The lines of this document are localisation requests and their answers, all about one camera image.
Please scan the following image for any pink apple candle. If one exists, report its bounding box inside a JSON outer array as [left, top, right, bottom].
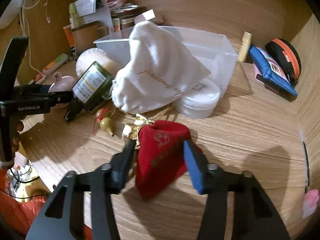
[[49, 75, 76, 93]]

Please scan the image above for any green glass bottle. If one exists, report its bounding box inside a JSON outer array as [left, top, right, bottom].
[[64, 61, 113, 122]]

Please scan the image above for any cream frosted jar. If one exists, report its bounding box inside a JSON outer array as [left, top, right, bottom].
[[75, 48, 119, 77]]

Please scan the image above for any small gourd charm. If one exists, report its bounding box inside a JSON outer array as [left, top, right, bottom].
[[92, 107, 114, 137]]

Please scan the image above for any gold foil item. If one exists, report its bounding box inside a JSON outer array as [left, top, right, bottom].
[[121, 113, 155, 141]]

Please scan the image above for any red velvet pouch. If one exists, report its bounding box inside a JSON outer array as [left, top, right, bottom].
[[135, 120, 191, 201]]

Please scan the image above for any white drawstring cloth bag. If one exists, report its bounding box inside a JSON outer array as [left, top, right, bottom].
[[111, 21, 211, 114]]

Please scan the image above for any round white puff case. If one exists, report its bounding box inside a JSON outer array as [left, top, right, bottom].
[[172, 79, 221, 119]]

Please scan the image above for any person left hand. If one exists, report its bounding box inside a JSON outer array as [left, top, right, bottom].
[[11, 115, 26, 153]]

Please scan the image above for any orange green tube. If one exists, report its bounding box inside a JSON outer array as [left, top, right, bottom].
[[29, 53, 69, 85]]

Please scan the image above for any brown mug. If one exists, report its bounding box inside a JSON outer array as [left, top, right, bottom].
[[72, 21, 109, 56]]

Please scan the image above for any white paper receipt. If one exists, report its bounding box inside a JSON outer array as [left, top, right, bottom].
[[74, 0, 96, 17]]

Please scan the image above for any white pink small box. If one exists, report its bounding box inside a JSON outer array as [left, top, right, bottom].
[[133, 9, 164, 25]]

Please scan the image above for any blue patchwork pouch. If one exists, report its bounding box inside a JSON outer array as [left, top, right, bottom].
[[248, 45, 298, 97]]

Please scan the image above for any clear plastic storage bin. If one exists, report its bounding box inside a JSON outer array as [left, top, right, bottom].
[[94, 26, 238, 96]]

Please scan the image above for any black orange zip case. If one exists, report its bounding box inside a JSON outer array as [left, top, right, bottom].
[[265, 38, 302, 87]]

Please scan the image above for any cream lotion tube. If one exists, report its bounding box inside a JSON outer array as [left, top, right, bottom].
[[238, 31, 252, 62]]

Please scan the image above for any white cable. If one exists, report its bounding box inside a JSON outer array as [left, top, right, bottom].
[[18, 0, 45, 75]]

